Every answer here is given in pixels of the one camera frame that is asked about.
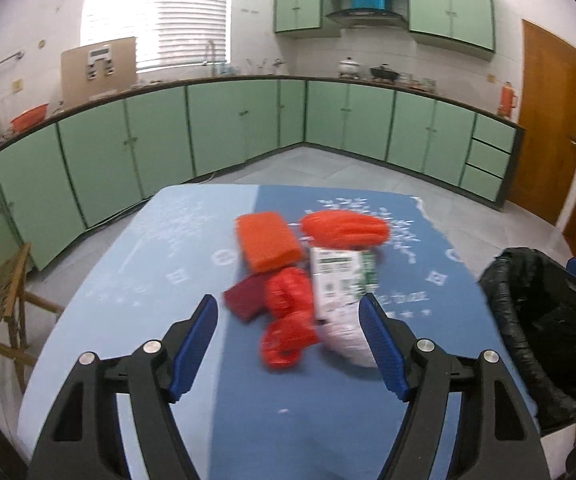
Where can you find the white cooking pot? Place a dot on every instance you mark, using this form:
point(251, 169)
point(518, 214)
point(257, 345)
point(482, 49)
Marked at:
point(349, 67)

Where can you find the orange plastic basin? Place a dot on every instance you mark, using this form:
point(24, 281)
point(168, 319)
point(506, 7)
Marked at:
point(28, 117)

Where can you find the green wall cabinets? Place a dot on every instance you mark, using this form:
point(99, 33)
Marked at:
point(438, 5)

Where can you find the green kitchen base cabinets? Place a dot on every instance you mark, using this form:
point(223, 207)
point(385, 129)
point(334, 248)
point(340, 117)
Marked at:
point(158, 130)

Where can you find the orange thermos flask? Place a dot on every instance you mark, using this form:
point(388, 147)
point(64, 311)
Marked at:
point(507, 100)

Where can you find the metal kitchen faucet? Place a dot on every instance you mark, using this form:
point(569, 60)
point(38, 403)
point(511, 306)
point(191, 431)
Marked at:
point(213, 62)

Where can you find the white window blinds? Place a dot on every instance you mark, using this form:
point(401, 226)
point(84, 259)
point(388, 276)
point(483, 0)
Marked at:
point(158, 15)

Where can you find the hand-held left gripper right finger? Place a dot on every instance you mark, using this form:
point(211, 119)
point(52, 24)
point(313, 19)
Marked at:
point(383, 350)

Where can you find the red plastic bag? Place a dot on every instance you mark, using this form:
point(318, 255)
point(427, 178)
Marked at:
point(288, 295)

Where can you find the green drawer stack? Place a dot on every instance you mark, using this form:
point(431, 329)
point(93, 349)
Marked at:
point(490, 160)

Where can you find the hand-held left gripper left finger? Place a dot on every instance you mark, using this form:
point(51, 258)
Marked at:
point(193, 350)

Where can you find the white green-printed packaging bag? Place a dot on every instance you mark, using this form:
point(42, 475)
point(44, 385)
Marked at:
point(338, 280)

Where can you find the cardboard box on counter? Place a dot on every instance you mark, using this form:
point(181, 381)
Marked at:
point(75, 80)

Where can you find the orange foam net sleeve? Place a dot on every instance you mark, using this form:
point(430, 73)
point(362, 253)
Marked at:
point(343, 230)

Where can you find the orange sponge block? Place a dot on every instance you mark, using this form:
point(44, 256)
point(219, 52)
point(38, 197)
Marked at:
point(268, 242)

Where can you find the black wok with lid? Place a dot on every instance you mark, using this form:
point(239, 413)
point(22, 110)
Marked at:
point(384, 73)

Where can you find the range hood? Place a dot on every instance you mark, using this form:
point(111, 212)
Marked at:
point(368, 16)

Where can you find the light blue tablecloth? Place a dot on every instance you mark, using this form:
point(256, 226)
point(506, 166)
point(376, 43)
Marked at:
point(143, 260)

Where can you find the dark blue printed tablecloth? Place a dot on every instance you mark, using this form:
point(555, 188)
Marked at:
point(328, 420)

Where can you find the black bin with bag liner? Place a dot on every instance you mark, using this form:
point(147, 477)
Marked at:
point(543, 345)

